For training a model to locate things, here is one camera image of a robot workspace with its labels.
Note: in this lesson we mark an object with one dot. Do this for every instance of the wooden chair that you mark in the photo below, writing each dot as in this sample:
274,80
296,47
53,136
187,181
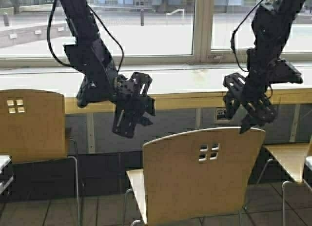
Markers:
32,129
194,174
291,157

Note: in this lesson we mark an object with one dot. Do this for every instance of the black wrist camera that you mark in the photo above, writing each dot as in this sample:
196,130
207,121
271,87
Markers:
86,93
286,72

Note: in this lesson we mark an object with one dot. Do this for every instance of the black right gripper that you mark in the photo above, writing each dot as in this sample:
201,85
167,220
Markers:
240,93

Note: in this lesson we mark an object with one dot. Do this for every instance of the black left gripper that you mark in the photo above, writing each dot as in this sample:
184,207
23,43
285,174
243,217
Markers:
132,102

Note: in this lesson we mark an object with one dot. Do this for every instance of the right robot base rail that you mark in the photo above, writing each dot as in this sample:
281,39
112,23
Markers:
307,175

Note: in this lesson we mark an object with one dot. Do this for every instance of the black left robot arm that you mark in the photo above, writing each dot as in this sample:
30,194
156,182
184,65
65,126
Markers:
102,81

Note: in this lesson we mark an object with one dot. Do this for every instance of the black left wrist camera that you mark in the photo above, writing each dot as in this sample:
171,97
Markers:
86,93

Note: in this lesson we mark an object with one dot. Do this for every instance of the left robot base rail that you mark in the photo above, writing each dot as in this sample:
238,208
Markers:
6,172

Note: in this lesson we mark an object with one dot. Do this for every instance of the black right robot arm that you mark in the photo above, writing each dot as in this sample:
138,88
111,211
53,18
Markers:
271,26

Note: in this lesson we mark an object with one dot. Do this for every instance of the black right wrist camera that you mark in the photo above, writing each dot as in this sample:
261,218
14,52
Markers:
286,72

